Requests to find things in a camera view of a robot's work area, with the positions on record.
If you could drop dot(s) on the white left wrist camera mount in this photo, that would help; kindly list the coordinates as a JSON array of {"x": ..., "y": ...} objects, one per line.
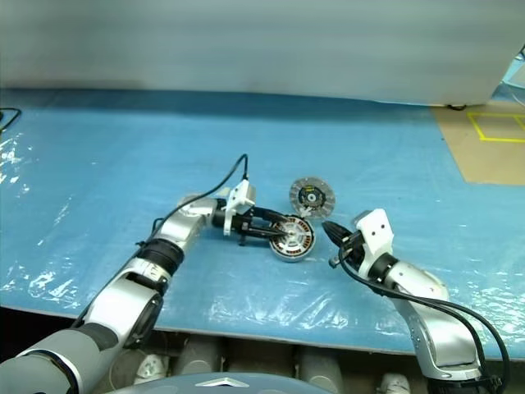
[{"x": 244, "y": 193}]

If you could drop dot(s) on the light blue background sheet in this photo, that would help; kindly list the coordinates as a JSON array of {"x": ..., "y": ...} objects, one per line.
[{"x": 514, "y": 70}]

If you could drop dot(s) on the black backdrop board foot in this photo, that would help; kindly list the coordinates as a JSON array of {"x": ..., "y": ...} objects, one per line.
[{"x": 457, "y": 106}]

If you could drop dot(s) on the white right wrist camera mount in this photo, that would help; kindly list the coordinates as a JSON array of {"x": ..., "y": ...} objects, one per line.
[{"x": 375, "y": 230}]

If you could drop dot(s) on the white backdrop board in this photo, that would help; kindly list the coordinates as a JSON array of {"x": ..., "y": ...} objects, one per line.
[{"x": 246, "y": 41}]

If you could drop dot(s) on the silver motor stator disc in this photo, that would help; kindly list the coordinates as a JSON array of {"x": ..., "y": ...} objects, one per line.
[{"x": 311, "y": 197}]

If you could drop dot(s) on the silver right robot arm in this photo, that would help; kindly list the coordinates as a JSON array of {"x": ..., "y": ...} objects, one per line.
[{"x": 443, "y": 340}]

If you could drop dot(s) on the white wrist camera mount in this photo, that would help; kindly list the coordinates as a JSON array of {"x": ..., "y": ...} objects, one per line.
[
  {"x": 244, "y": 193},
  {"x": 375, "y": 230}
]

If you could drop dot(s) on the silver motor stator copper windings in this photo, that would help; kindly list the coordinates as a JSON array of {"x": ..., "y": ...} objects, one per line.
[{"x": 295, "y": 252}]

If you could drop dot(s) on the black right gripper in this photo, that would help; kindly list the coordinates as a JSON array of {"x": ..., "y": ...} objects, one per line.
[{"x": 352, "y": 248}]

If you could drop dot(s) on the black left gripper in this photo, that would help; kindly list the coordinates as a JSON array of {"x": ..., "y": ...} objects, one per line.
[{"x": 244, "y": 223}]

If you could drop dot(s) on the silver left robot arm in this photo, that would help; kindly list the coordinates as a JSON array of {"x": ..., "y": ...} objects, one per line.
[{"x": 176, "y": 230}]

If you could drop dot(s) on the grey rounded shape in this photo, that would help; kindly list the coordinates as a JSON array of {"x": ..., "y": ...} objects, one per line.
[
  {"x": 199, "y": 357},
  {"x": 320, "y": 369}
]

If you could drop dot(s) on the blue plastic table sheet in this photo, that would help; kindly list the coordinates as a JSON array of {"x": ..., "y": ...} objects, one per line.
[{"x": 102, "y": 164}]

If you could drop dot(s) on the grey robot torso silver emblem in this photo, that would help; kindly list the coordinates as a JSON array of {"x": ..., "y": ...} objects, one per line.
[{"x": 217, "y": 388}]

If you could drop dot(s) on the white rounded shape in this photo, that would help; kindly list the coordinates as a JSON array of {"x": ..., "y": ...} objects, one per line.
[
  {"x": 394, "y": 383},
  {"x": 152, "y": 367}
]

